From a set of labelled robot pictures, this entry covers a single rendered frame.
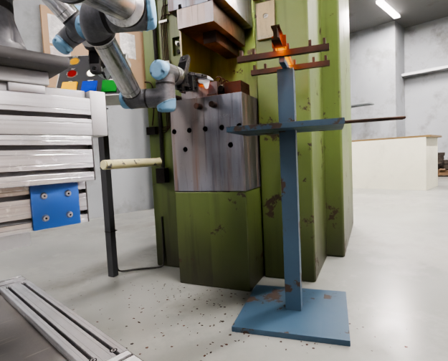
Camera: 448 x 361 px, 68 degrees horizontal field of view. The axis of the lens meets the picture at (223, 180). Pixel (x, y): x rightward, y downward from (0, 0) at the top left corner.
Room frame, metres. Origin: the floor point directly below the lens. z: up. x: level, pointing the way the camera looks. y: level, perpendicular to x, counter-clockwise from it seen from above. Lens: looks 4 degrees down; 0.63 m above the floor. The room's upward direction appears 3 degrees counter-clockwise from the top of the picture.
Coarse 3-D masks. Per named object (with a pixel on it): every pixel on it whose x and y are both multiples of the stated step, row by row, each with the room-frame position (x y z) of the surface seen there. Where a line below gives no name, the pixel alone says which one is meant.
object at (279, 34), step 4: (272, 28) 1.04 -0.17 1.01; (276, 28) 1.03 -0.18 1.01; (280, 28) 1.06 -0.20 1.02; (276, 32) 1.03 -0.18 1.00; (280, 32) 1.08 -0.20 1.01; (276, 36) 1.03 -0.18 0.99; (280, 36) 1.10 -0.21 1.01; (284, 36) 1.10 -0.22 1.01; (272, 40) 1.04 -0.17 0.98; (276, 40) 1.04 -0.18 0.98; (280, 40) 1.05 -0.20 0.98; (284, 40) 1.10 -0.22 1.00; (272, 44) 1.11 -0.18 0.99; (276, 44) 1.08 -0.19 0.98; (280, 44) 1.08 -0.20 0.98; (284, 44) 1.10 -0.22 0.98; (272, 48) 1.13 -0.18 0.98; (280, 48) 1.15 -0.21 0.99; (284, 48) 1.15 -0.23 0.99; (288, 60) 1.30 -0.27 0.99
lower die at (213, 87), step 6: (210, 84) 1.62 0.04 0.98; (216, 84) 1.60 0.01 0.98; (222, 84) 1.66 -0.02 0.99; (204, 90) 1.63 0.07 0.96; (210, 90) 1.62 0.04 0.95; (216, 90) 1.60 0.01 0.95; (186, 96) 1.67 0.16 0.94; (192, 96) 1.66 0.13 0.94; (198, 96) 1.65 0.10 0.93; (204, 96) 1.63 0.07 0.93
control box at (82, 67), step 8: (72, 56) 1.78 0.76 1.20; (80, 56) 1.78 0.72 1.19; (88, 56) 1.78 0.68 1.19; (72, 64) 1.75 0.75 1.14; (80, 64) 1.75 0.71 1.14; (88, 64) 1.75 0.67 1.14; (64, 72) 1.72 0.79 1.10; (80, 72) 1.72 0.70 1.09; (104, 72) 1.72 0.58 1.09; (64, 80) 1.70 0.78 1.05; (72, 80) 1.70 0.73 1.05; (80, 80) 1.70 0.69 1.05; (88, 80) 1.70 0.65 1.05; (80, 88) 1.67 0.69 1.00; (112, 96) 1.65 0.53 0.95; (112, 104) 1.71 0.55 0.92
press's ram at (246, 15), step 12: (168, 0) 1.70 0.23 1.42; (180, 0) 1.68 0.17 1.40; (192, 0) 1.65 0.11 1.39; (204, 0) 1.62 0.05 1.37; (216, 0) 1.61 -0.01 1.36; (228, 0) 1.64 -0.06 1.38; (240, 0) 1.80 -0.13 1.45; (228, 12) 1.75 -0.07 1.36; (240, 12) 1.79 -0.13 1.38; (240, 24) 1.91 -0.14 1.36
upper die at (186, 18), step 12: (180, 12) 1.68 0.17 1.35; (192, 12) 1.65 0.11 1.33; (204, 12) 1.62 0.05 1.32; (216, 12) 1.64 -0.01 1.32; (180, 24) 1.68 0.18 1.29; (192, 24) 1.65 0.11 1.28; (204, 24) 1.64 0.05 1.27; (216, 24) 1.65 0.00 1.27; (228, 24) 1.76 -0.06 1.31; (192, 36) 1.78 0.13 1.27; (228, 36) 1.81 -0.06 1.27; (240, 36) 1.92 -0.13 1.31
